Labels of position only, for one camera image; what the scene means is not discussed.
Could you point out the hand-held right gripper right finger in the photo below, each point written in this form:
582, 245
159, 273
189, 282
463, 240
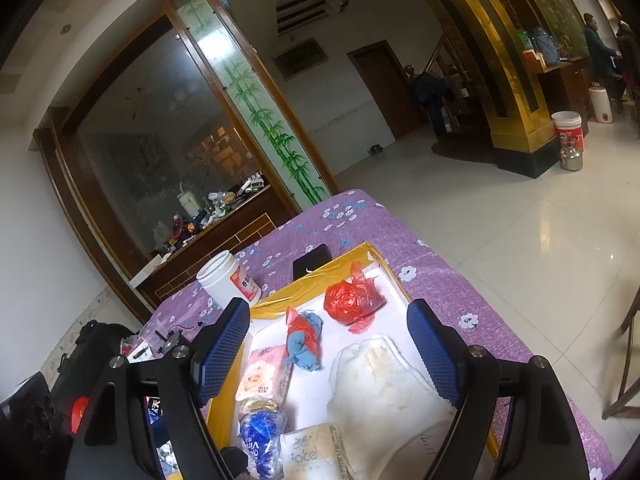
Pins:
435, 355

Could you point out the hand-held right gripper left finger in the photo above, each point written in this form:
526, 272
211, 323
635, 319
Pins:
225, 350

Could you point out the pink tissue pack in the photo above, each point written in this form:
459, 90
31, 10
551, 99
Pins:
262, 375

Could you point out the red plastic bag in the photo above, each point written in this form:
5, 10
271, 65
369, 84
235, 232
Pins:
295, 327
350, 302

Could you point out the blue cloth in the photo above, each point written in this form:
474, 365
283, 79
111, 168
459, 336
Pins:
305, 355

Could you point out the blue gold tissue pack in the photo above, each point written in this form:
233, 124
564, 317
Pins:
260, 435

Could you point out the yellow-rimmed white tray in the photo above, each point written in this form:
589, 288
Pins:
325, 277

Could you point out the white tissue pack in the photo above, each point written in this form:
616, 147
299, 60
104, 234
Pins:
310, 455

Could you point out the black joystick device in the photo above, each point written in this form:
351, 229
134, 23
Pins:
172, 342

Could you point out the red gift bag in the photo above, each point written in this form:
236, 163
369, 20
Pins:
80, 412

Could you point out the white plastic bag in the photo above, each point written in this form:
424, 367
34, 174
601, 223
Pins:
380, 400

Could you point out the white plastic jar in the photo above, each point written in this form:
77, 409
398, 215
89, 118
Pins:
225, 277

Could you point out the purple floral tablecloth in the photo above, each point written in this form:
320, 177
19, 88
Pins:
440, 270

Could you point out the wooden glass cabinet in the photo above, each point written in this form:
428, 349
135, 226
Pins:
210, 255

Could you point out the black bag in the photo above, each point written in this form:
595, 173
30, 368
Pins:
90, 350

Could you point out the black phone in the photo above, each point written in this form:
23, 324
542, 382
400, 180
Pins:
310, 260

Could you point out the pile of clutter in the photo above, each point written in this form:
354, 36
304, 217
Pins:
200, 220

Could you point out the wooden chair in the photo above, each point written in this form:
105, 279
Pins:
625, 360

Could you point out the pair of shoes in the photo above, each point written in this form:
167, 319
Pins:
375, 150

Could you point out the metal kettle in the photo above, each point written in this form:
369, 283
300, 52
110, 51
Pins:
570, 157

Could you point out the bamboo painted panel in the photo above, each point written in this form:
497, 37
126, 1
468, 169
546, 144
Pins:
250, 95

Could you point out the red white bucket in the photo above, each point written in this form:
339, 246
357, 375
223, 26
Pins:
567, 130

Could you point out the brown wooden door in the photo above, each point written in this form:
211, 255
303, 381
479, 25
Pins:
380, 90

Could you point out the golden pillar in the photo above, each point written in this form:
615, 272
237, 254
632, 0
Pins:
500, 85

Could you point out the white floor appliance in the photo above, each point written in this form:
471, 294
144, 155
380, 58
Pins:
600, 105

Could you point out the framed wall picture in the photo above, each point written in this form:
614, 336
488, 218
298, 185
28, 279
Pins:
300, 57

